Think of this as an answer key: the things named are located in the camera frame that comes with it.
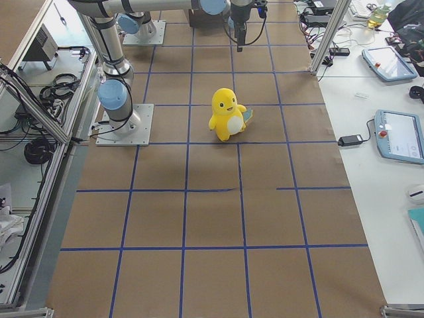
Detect coiled black cable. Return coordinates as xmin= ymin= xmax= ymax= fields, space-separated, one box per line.
xmin=23 ymin=137 xmax=54 ymax=166

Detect yellow liquid bottle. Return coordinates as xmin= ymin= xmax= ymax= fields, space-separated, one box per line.
xmin=367 ymin=3 xmax=392 ymax=29

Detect white round device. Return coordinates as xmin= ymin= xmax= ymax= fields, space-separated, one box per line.
xmin=406 ymin=184 xmax=424 ymax=204

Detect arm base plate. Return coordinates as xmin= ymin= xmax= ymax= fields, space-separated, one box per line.
xmin=123 ymin=20 xmax=166 ymax=46
xmin=95 ymin=103 xmax=154 ymax=146

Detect grey metal box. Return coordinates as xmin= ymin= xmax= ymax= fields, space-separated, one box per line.
xmin=23 ymin=24 xmax=58 ymax=70

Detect aluminium frame post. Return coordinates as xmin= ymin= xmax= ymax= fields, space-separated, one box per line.
xmin=309 ymin=0 xmax=351 ymax=75

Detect yellow plush dinosaur toy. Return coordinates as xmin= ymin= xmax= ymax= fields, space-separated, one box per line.
xmin=208 ymin=88 xmax=253 ymax=142

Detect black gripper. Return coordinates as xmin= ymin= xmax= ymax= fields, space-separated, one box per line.
xmin=231 ymin=0 xmax=252 ymax=52

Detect teal notebook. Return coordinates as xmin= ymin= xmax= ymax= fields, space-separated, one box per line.
xmin=407 ymin=207 xmax=424 ymax=248

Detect lower teach pendant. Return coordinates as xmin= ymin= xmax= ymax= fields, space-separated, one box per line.
xmin=374 ymin=109 xmax=423 ymax=165

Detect black power adapter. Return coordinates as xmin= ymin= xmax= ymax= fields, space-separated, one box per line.
xmin=337 ymin=134 xmax=364 ymax=147

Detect small black device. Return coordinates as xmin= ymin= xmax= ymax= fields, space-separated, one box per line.
xmin=329 ymin=48 xmax=350 ymax=56

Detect teach pendant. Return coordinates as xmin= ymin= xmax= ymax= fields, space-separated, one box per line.
xmin=374 ymin=109 xmax=423 ymax=165
xmin=362 ymin=46 xmax=418 ymax=82

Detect upper teach pendant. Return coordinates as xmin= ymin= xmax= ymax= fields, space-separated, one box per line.
xmin=362 ymin=46 xmax=418 ymax=82

